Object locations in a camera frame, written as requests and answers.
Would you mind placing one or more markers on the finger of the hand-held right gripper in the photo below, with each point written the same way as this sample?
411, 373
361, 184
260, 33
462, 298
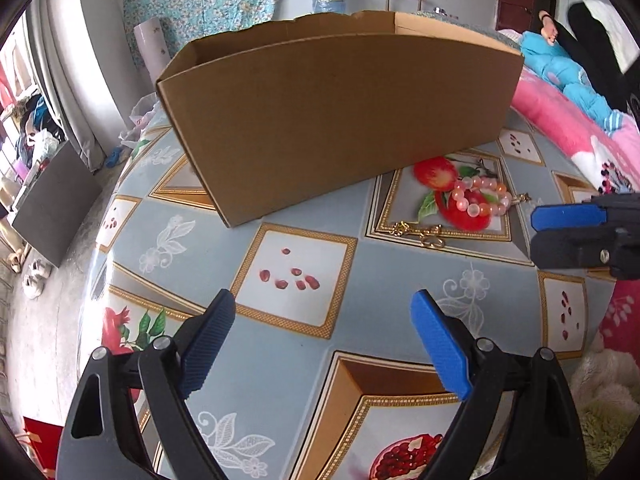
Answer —
565, 216
565, 249

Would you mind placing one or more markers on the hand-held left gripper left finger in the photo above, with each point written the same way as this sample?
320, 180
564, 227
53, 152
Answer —
207, 345

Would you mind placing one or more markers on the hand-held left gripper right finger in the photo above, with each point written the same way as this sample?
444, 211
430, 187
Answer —
440, 345

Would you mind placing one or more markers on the brown cardboard box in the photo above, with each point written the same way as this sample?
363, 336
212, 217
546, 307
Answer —
325, 110

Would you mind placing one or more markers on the pink floral blanket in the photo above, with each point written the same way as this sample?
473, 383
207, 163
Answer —
560, 115

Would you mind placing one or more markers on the white fluffy blanket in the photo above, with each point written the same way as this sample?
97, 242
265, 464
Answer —
600, 380

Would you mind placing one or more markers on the white sneaker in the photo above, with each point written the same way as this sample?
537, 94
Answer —
32, 287
40, 267

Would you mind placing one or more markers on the red gift bag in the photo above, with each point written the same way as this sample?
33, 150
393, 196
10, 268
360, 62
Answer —
42, 440

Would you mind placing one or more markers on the green fluffy blanket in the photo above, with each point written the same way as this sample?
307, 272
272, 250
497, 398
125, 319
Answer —
607, 440

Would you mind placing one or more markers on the grey cabinet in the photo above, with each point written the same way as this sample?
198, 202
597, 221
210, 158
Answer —
55, 205

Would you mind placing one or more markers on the beige shoes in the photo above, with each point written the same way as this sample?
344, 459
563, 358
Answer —
17, 260

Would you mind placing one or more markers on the blue slipper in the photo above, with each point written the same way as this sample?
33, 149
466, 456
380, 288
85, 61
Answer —
114, 157

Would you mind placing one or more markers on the silver patterned cover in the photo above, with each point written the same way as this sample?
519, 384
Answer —
460, 27

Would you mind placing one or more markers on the white plastic bag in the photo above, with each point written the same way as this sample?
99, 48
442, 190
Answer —
142, 117

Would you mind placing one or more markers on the pile of clothes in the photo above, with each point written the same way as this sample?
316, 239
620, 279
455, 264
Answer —
35, 145

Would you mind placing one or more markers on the grey curtain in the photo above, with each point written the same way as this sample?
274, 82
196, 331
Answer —
70, 85

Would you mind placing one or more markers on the pale pink roll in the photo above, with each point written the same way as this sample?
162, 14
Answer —
152, 45

